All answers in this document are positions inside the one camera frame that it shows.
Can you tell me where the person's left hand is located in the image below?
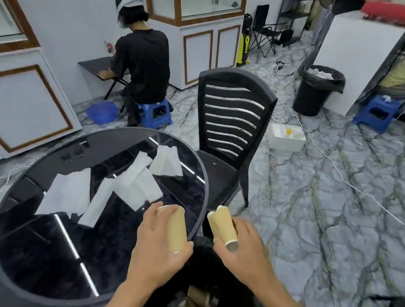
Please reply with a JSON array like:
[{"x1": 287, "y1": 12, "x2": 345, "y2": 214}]
[{"x1": 125, "y1": 198, "x2": 199, "y2": 296}]

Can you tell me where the small black folding table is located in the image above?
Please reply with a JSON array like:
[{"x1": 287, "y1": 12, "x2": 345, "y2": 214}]
[{"x1": 74, "y1": 53, "x2": 133, "y2": 103}]

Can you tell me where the black folding camp chair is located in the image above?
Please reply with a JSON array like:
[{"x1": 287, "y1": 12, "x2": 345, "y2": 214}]
[{"x1": 248, "y1": 3, "x2": 286, "y2": 60}]

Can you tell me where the white head-mounted camera rig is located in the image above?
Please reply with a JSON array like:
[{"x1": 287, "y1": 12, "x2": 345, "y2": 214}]
[{"x1": 113, "y1": 0, "x2": 146, "y2": 30}]

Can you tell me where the yellow black pressure washer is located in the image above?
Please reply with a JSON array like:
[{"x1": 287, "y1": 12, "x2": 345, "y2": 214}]
[{"x1": 236, "y1": 13, "x2": 255, "y2": 69}]

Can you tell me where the white floor cable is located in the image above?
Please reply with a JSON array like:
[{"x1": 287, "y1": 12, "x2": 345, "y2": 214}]
[
  {"x1": 0, "y1": 162, "x2": 31, "y2": 209},
  {"x1": 254, "y1": 63, "x2": 405, "y2": 230}
]

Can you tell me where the white service counter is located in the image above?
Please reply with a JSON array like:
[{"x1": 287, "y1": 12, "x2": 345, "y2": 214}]
[{"x1": 307, "y1": 6, "x2": 405, "y2": 123}]

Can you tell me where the person's right hand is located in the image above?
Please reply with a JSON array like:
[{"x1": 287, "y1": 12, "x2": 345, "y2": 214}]
[{"x1": 207, "y1": 215, "x2": 284, "y2": 299}]

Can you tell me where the black trash bin with liner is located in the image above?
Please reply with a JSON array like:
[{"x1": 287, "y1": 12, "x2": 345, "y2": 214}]
[
  {"x1": 135, "y1": 229, "x2": 280, "y2": 307},
  {"x1": 291, "y1": 63, "x2": 348, "y2": 121}
]

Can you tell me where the black metal shelf rack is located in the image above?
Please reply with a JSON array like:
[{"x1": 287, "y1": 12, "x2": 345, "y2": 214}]
[{"x1": 273, "y1": 0, "x2": 317, "y2": 51}]

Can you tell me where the blue plastic stool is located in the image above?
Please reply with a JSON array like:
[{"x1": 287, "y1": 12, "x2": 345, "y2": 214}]
[
  {"x1": 134, "y1": 95, "x2": 177, "y2": 132},
  {"x1": 351, "y1": 91, "x2": 403, "y2": 137}
]

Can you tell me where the red coffee machine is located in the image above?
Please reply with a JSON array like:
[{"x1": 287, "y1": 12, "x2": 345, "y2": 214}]
[{"x1": 360, "y1": 0, "x2": 405, "y2": 26}]

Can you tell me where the white foam box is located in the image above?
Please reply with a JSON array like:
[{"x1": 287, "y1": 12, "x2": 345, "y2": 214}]
[{"x1": 265, "y1": 122, "x2": 308, "y2": 154}]

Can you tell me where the round black glass table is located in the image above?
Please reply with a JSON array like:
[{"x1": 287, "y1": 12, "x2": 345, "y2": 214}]
[{"x1": 0, "y1": 111, "x2": 216, "y2": 307}]

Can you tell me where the white brown-trimmed display cabinet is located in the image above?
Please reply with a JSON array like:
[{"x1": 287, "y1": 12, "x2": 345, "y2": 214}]
[
  {"x1": 0, "y1": 0, "x2": 97, "y2": 185},
  {"x1": 128, "y1": 0, "x2": 248, "y2": 97}
]

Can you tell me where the blue plastic basin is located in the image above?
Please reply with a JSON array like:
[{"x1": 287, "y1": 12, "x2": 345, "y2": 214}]
[{"x1": 85, "y1": 99, "x2": 120, "y2": 127}]

